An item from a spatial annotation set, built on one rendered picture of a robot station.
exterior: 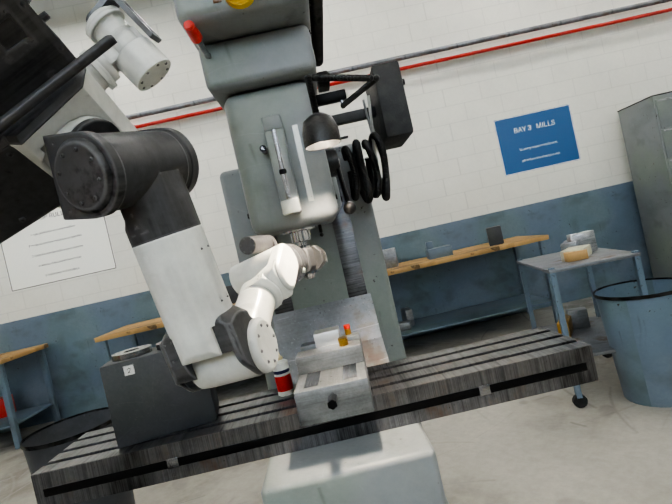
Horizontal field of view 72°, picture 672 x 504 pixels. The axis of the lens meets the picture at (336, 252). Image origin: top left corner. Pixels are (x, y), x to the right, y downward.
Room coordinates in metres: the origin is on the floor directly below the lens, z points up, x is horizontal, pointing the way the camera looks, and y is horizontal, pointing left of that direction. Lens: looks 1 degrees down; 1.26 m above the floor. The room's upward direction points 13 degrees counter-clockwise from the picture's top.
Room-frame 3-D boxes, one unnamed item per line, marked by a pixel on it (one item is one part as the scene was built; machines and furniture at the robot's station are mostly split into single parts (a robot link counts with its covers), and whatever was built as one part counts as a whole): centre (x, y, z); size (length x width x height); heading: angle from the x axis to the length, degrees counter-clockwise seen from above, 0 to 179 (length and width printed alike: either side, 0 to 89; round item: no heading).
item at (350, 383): (1.08, 0.07, 0.97); 0.35 x 0.15 x 0.11; 179
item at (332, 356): (1.06, 0.07, 1.01); 0.15 x 0.06 x 0.04; 89
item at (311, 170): (1.12, 0.07, 1.47); 0.21 x 0.19 x 0.32; 91
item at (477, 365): (1.11, 0.12, 0.88); 1.24 x 0.23 x 0.08; 91
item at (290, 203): (1.00, 0.07, 1.45); 0.04 x 0.04 x 0.21; 1
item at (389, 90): (1.42, -0.26, 1.62); 0.20 x 0.09 x 0.21; 1
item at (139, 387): (1.10, 0.47, 1.02); 0.22 x 0.12 x 0.20; 102
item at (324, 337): (1.11, 0.06, 1.03); 0.06 x 0.05 x 0.06; 89
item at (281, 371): (1.16, 0.20, 0.97); 0.04 x 0.04 x 0.11
